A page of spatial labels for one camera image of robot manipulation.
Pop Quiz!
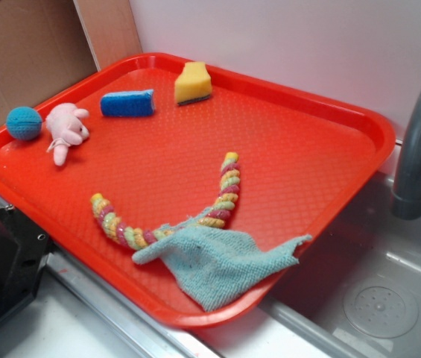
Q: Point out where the red plastic tray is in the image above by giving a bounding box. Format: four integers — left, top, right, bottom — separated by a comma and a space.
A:
0, 54, 396, 328

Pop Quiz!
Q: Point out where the teal terry cloth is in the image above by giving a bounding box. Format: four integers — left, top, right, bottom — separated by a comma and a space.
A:
132, 209, 312, 312

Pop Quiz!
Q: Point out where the yellow sponge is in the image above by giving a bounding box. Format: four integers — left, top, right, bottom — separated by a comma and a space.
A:
174, 61, 212, 105

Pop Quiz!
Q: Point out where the blue sponge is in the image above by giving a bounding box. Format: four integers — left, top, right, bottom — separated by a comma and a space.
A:
100, 89, 155, 117

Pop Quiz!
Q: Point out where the pink plush toy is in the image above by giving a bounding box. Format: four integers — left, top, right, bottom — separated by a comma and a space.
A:
45, 103, 89, 166

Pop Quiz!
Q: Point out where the grey plastic sink basin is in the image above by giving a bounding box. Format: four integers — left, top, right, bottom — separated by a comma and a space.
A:
262, 174, 421, 357

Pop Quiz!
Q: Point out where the blue knitted ball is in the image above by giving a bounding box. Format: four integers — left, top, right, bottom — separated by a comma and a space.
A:
5, 107, 42, 141

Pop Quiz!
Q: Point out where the grey toy faucet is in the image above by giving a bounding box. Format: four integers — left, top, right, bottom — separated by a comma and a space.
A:
391, 54, 421, 221

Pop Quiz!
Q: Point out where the brown cardboard panel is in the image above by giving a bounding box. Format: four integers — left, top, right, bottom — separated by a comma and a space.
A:
0, 1, 142, 126

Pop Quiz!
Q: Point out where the multicolored twisted rope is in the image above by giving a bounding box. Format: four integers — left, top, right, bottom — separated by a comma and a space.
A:
90, 151, 241, 248

